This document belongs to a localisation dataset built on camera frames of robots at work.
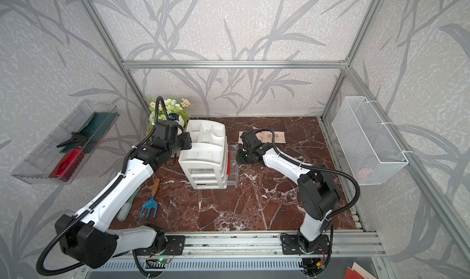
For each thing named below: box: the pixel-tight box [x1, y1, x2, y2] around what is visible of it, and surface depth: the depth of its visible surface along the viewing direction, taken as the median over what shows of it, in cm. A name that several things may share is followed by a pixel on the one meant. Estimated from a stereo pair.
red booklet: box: [344, 261, 378, 279], surface depth 69 cm
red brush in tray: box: [48, 146, 85, 182], surface depth 60 cm
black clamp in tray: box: [56, 132, 89, 148], surface depth 67 cm
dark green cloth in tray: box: [59, 111, 119, 153], surface depth 69 cm
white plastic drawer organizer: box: [178, 119, 228, 190], surface depth 82 cm
